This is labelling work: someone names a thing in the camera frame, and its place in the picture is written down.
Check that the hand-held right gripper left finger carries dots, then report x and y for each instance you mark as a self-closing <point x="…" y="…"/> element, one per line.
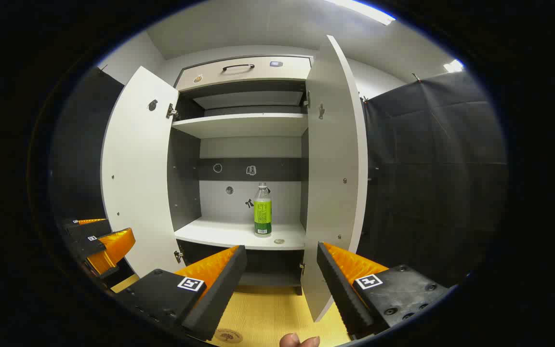
<point x="219" y="284"/>

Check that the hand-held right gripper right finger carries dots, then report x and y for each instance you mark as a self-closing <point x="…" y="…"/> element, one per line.
<point x="337" y="284"/>

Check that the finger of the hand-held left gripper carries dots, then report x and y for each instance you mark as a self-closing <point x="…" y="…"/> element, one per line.
<point x="87" y="229"/>
<point x="85" y="246"/>

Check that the round wooden coaster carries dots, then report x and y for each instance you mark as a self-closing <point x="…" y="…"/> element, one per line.
<point x="229" y="336"/>

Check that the cabinet door with checkered sticker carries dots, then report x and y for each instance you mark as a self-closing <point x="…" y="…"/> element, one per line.
<point x="135" y="183"/>

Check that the green label plastic bottle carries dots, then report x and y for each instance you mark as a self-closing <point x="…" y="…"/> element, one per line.
<point x="262" y="214"/>

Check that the cabinet door with box stickers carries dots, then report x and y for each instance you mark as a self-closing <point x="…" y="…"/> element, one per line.
<point x="330" y="193"/>

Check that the white cabinet shelf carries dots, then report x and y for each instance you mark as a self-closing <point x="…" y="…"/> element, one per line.
<point x="239" y="125"/>
<point x="224" y="233"/>

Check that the grey and white cabinet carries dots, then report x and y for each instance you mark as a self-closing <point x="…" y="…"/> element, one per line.
<point x="183" y="183"/>

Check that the metal door hinge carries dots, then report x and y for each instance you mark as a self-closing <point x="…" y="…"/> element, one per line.
<point x="307" y="100"/>
<point x="171" y="112"/>

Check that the white cabinet drawer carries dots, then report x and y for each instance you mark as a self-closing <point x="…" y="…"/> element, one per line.
<point x="258" y="74"/>

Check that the ceiling light strip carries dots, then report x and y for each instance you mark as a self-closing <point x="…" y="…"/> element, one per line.
<point x="362" y="10"/>
<point x="454" y="65"/>

